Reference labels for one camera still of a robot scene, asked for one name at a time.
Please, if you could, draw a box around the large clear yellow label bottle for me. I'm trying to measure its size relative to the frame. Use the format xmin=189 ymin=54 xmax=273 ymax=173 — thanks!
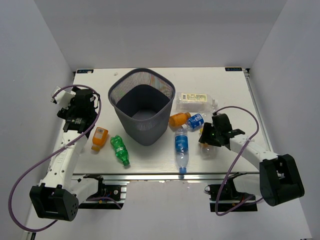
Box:
xmin=175 ymin=92 xmax=218 ymax=113

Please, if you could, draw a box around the right blue corner sticker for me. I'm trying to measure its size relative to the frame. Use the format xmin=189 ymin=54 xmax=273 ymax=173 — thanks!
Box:
xmin=224 ymin=67 xmax=243 ymax=72

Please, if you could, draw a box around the grey mesh waste bin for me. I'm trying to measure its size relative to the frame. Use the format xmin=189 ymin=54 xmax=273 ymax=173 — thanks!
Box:
xmin=108 ymin=68 xmax=176 ymax=146

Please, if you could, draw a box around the left blue corner sticker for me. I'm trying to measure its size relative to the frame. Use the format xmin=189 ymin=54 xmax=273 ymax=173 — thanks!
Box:
xmin=76 ymin=69 xmax=94 ymax=74

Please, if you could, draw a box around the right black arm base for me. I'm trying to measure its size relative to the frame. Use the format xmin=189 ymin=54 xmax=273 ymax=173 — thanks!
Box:
xmin=204 ymin=173 xmax=258 ymax=213

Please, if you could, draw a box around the green plastic soda bottle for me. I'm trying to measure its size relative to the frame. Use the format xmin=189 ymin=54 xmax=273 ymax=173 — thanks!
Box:
xmin=110 ymin=135 xmax=130 ymax=167

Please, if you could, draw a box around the tall blue label water bottle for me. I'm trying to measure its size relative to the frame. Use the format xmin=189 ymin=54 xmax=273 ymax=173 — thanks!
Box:
xmin=174 ymin=127 xmax=189 ymax=174

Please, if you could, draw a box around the clear yellow cap bottle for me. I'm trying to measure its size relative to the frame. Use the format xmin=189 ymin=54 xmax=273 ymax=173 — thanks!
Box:
xmin=199 ymin=143 xmax=216 ymax=160

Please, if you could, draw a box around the square orange juice bottle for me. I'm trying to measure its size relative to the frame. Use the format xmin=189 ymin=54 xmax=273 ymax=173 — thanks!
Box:
xmin=91 ymin=127 xmax=109 ymax=152

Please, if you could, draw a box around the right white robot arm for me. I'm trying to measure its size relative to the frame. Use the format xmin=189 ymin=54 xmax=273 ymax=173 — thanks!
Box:
xmin=199 ymin=113 xmax=305 ymax=207

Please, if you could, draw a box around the blue corner sticker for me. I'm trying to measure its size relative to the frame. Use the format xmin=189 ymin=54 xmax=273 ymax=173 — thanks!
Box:
xmin=224 ymin=67 xmax=243 ymax=72
xmin=76 ymin=69 xmax=94 ymax=74

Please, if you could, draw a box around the round orange drink bottle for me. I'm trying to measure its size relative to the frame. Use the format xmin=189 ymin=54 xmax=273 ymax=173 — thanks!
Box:
xmin=168 ymin=112 xmax=191 ymax=128

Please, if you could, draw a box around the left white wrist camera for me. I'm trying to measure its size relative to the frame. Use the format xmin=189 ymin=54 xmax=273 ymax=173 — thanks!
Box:
xmin=50 ymin=86 xmax=75 ymax=108

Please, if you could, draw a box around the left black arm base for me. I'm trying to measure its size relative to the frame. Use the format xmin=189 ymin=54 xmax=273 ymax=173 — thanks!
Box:
xmin=79 ymin=174 xmax=128 ymax=210

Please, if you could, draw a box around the small blue label water bottle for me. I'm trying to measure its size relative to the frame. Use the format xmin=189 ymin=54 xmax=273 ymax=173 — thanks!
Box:
xmin=186 ymin=113 xmax=205 ymax=131

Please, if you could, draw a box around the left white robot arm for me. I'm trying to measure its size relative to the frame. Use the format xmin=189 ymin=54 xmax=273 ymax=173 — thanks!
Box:
xmin=29 ymin=87 xmax=106 ymax=222

